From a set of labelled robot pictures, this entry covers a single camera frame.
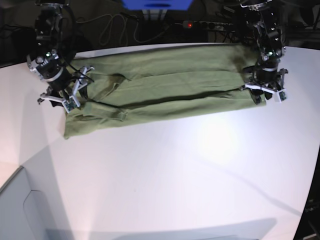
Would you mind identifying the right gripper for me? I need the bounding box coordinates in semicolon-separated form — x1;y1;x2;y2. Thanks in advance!
26;49;95;108

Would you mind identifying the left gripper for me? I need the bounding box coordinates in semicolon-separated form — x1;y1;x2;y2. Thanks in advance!
241;61;288;105

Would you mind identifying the green T-shirt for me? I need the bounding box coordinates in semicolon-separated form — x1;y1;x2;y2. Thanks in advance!
63;44;258;139

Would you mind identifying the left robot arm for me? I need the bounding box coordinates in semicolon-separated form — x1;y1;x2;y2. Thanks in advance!
240;0;288;105

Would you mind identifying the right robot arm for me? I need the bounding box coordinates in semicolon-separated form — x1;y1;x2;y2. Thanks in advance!
26;0;94;113

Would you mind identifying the white power strip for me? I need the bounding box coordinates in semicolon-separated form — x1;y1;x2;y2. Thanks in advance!
182;20;235;32

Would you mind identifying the blue box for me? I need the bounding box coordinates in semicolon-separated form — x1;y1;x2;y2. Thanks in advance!
122;0;193;11

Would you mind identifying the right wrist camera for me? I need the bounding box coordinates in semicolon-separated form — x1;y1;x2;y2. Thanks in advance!
62;96;81;114

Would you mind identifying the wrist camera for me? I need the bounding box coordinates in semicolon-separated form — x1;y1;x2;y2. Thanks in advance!
272;89;287;103
62;96;81;114

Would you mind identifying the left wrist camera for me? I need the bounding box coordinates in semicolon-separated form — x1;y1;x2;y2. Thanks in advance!
272;89;287;103

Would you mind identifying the grey cable loop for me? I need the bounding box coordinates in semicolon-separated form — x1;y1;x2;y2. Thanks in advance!
99;13;173;46

